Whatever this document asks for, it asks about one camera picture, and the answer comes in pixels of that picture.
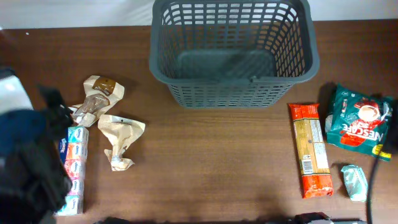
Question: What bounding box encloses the grey plastic basket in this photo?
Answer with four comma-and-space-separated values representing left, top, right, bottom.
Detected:
149, 0, 320, 108

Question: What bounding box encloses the orange spaghetti pasta packet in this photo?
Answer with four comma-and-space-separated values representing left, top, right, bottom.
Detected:
289, 104, 334, 198

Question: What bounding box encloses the green Nescafe coffee bag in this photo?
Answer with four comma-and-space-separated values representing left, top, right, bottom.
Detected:
325, 85, 393, 161

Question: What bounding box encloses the small light green packet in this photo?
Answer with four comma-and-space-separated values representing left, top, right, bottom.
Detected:
341, 165, 368, 202

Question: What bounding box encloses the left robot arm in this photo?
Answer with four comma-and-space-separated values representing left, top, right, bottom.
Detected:
1, 67, 73, 223

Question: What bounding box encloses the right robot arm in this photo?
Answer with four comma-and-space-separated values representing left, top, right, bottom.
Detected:
294, 212, 367, 224

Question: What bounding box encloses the crumpled beige paper bag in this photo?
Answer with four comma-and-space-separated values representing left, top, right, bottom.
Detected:
98, 114, 146, 171

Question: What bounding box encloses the beige brown snack bag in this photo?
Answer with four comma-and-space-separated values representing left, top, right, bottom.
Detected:
69, 75, 125, 128

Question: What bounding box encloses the Kleenex tissue multipack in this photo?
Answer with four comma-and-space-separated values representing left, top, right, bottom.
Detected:
56, 126, 89, 216

